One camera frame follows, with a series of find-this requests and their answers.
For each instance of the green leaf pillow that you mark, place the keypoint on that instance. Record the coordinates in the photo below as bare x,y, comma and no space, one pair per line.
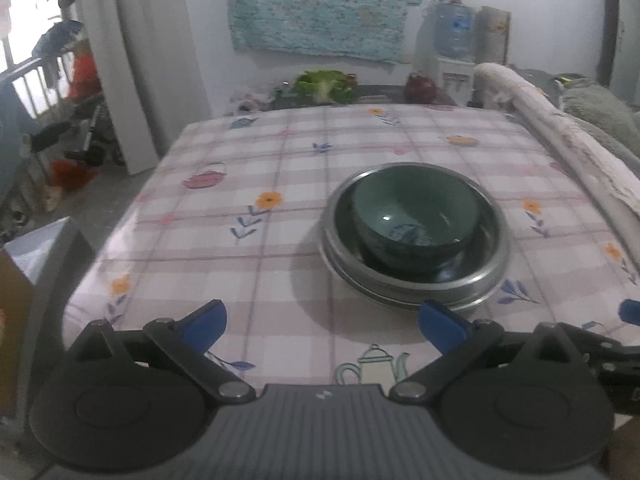
590,102

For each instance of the green lettuce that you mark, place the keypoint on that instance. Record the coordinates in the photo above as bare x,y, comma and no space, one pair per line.
324,87

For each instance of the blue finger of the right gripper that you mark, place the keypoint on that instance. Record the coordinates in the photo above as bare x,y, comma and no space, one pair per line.
629,311

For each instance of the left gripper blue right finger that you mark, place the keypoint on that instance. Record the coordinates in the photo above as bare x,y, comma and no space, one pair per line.
462,345

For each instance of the brown cardboard box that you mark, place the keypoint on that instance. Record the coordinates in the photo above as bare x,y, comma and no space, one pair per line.
16,293

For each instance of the rolled patterned mat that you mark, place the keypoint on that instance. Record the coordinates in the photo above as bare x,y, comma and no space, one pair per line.
492,35

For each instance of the white curtain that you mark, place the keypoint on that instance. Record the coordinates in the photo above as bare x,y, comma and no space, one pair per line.
146,60

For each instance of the teal patterned wall cloth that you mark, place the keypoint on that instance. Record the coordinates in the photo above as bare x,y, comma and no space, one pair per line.
371,30

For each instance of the rolled pink quilt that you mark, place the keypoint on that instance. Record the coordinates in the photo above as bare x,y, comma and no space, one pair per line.
610,183

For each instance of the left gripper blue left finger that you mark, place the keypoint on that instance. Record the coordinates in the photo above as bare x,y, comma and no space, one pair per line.
183,346

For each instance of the white water dispenser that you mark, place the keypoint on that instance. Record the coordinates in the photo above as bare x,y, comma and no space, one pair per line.
455,78

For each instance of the blue water jug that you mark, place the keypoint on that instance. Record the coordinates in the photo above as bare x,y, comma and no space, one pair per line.
453,35

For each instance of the green ceramic bowl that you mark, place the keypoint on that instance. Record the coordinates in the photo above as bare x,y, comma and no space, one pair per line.
414,218

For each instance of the deep steel bowl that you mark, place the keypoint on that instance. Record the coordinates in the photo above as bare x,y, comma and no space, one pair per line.
463,283

